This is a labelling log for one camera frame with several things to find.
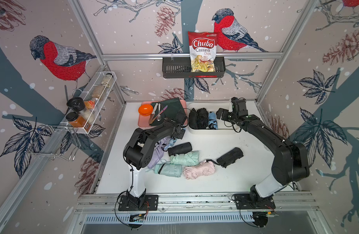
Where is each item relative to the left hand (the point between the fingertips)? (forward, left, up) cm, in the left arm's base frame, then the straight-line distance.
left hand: (180, 130), depth 98 cm
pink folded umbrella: (-28, -7, +1) cm, 29 cm away
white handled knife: (+17, +22, -3) cm, 28 cm away
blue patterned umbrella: (+6, -22, +2) cm, 23 cm away
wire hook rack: (-26, +49, +32) cm, 64 cm away
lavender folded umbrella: (-14, +14, -1) cm, 19 cm away
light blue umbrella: (-9, +5, +1) cm, 11 cm away
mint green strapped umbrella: (-27, +3, -1) cm, 27 cm away
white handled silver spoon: (+14, +17, -4) cm, 22 cm away
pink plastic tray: (+11, +28, -3) cm, 30 cm away
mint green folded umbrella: (-21, -6, +1) cm, 22 cm away
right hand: (+5, -26, +13) cm, 30 cm away
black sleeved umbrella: (-20, -30, 0) cm, 36 cm away
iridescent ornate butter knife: (+22, +14, -3) cm, 26 cm away
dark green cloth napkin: (+26, +6, -4) cm, 27 cm away
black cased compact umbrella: (-14, 0, -1) cm, 14 cm away
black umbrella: (+9, -9, 0) cm, 13 cm away
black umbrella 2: (+8, -16, +3) cm, 18 cm away
